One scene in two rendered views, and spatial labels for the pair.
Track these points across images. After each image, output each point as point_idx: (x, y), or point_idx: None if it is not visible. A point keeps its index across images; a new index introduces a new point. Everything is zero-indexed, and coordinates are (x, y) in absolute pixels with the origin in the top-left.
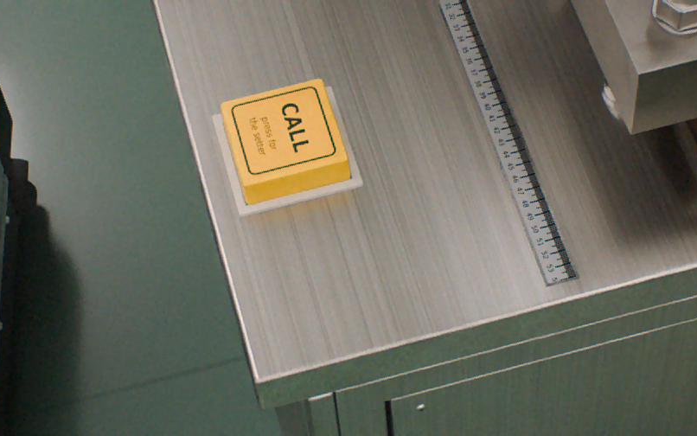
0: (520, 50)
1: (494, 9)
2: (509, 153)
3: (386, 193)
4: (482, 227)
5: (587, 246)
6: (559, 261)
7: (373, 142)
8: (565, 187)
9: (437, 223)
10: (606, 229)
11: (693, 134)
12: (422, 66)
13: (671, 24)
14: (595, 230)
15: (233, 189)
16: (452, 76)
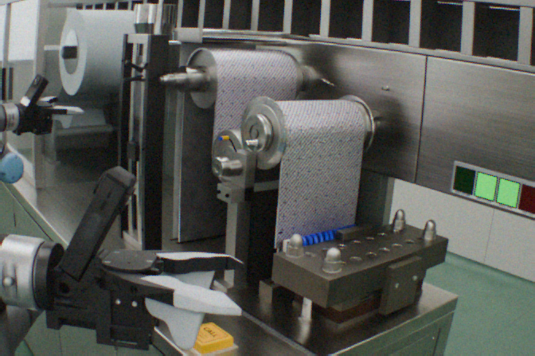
0: (267, 316)
1: (253, 310)
2: (280, 335)
3: (246, 348)
4: (283, 350)
5: (318, 349)
6: (312, 353)
7: (234, 338)
8: (302, 339)
9: (267, 352)
10: (321, 345)
11: (333, 321)
12: (239, 322)
13: (331, 270)
14: (318, 346)
15: (194, 352)
16: (250, 323)
